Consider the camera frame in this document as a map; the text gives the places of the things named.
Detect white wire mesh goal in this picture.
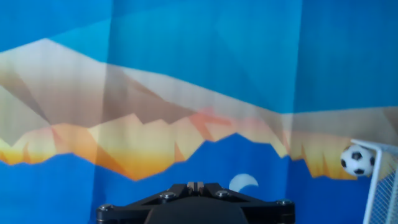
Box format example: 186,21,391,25
350,138,398,224

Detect small black white soccer ball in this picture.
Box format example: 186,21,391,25
340,143,376,178

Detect blue printed mountain cloth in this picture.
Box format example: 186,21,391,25
0,0,398,224

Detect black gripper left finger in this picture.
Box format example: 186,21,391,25
95,182,198,224

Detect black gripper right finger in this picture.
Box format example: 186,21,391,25
196,182,295,224

